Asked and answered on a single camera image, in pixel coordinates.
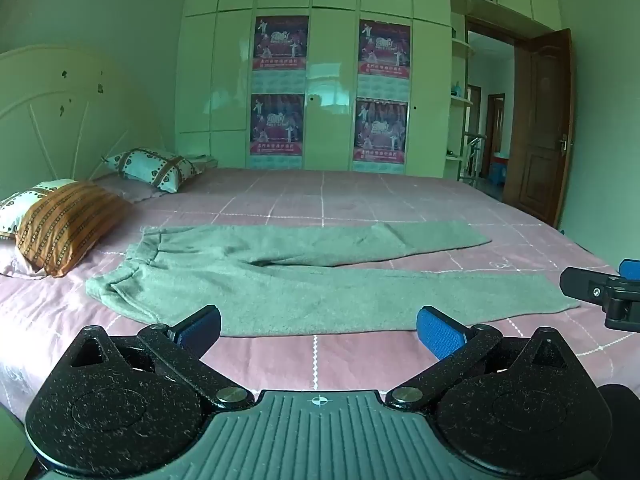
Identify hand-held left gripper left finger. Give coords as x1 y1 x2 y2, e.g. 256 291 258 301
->
67 306 254 409

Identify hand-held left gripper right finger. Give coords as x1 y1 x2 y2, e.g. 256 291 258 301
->
386 306 576 407

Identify grey-green pants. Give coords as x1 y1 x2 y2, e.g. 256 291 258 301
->
85 220 583 338

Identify brown wooden door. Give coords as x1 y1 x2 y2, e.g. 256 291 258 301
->
502 28 574 229

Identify blue and red plastic item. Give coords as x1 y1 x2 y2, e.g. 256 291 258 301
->
490 155 510 186

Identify plain pink pillow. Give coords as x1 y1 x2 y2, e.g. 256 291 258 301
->
0 245 49 279
94 172 168 204

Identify bed with pink checked sheet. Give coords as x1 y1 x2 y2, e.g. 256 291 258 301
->
0 165 640 461

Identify metal stair railing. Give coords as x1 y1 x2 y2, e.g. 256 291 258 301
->
462 132 487 181

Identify teal patterned bolster pillow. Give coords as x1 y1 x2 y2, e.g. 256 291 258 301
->
102 148 208 194

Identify orange striped pillow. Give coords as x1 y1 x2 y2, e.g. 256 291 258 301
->
15 181 132 277

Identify cream corner shelf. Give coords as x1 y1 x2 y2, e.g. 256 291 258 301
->
445 0 476 179

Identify white heart-patterned pillow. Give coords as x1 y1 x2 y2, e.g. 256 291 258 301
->
0 179 78 241

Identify cream glossy wardrobe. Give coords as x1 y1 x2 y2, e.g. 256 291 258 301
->
172 0 561 179

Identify cream bed headboard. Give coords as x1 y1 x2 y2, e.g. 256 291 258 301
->
0 45 167 206

